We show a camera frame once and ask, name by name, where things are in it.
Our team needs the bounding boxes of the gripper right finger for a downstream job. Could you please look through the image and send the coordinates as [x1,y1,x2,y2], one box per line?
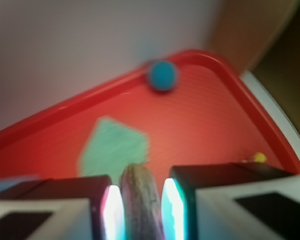
[161,163,300,240]

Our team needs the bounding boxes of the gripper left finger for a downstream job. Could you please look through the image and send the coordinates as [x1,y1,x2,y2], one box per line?
[0,175,125,240]

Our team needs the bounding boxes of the brown wood chip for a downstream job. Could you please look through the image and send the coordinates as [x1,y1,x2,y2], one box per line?
[119,163,165,240]

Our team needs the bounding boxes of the light blue cloth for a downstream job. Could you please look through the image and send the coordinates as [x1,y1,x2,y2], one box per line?
[78,116,150,183]

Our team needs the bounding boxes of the red plastic tray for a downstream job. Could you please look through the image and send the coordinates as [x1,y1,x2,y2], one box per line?
[0,50,300,183]

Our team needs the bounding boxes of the blue sponge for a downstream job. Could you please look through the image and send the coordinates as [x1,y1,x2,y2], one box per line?
[0,175,39,192]

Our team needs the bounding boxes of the blue knitted ball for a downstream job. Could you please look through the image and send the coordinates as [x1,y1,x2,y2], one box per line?
[147,60,178,92]

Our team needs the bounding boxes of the brown cardboard box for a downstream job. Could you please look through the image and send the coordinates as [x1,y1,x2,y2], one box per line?
[208,0,300,135]

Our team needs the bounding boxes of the pink yellow twisted rope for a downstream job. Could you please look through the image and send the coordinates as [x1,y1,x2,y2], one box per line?
[241,151,268,164]

